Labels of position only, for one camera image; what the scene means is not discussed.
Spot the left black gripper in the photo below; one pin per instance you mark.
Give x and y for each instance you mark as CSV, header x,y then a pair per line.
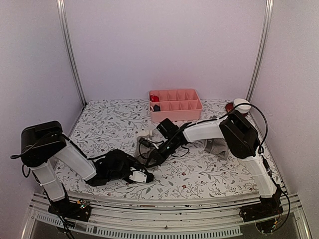
x,y
138,167

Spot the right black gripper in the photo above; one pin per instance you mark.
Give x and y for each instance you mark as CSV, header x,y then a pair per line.
x,y
158,157

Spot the grey underwear cream waistband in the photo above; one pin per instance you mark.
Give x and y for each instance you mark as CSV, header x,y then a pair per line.
x,y
142,151

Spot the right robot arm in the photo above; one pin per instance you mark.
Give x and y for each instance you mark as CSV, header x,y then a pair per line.
x,y
242,141

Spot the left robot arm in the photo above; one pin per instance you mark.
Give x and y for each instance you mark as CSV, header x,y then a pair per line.
x,y
42,142

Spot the dark rolled cloth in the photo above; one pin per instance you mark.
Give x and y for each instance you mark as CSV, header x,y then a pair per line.
x,y
156,108

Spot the pink divided organizer box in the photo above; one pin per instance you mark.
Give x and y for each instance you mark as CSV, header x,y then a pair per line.
x,y
176,105

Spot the grey boxer briefs lettered band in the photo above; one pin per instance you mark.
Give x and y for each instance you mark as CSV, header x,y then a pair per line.
x,y
218,147

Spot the floral table cloth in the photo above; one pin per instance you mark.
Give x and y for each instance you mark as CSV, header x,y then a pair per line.
x,y
191,174

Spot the red rolled cloth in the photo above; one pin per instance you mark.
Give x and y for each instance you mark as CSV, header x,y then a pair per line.
x,y
154,98

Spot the red patterned saucer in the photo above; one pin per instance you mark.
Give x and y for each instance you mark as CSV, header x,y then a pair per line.
x,y
230,106

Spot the white small bowl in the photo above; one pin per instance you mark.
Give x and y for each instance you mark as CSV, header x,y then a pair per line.
x,y
242,105

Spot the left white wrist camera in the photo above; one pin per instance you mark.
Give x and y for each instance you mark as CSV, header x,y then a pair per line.
x,y
141,176

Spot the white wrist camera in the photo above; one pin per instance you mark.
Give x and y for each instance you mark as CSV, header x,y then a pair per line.
x,y
147,143
141,176

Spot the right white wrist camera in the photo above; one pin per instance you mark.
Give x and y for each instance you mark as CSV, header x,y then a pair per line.
x,y
147,143

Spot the right aluminium frame post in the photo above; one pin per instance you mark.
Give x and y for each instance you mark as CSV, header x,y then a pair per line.
x,y
262,44

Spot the aluminium frame post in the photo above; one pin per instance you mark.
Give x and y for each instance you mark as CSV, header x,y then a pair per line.
x,y
262,44
69,49

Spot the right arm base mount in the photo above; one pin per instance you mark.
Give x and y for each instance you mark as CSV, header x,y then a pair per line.
x,y
267,207

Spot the left aluminium frame post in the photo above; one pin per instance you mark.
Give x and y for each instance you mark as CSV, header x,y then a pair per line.
x,y
69,49

